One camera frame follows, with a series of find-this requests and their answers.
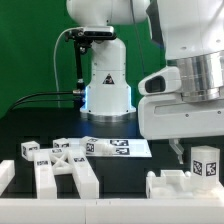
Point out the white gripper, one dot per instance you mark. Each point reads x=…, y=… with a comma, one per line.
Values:
x=165, y=116

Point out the white chair seat block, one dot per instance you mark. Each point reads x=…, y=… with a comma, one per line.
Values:
x=176, y=184

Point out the white X-frame chair legs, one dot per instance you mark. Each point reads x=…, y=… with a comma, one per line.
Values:
x=49, y=163

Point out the small white tagged cube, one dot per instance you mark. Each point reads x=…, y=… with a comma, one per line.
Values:
x=28, y=148

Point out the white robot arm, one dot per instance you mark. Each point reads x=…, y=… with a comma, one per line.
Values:
x=185, y=97

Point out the small white cube left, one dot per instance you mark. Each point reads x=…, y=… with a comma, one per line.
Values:
x=61, y=143

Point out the white left fence bar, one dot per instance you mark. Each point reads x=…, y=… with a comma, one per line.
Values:
x=7, y=172

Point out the white fence bar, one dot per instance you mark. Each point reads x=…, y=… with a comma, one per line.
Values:
x=7, y=172
x=118, y=211

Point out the white front fence bar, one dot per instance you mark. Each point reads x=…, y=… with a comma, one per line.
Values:
x=118, y=211

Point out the white flat tagged base plate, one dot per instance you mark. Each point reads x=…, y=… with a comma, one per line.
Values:
x=124, y=147

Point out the black camera on stand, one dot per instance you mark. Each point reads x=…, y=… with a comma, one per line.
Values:
x=83, y=37

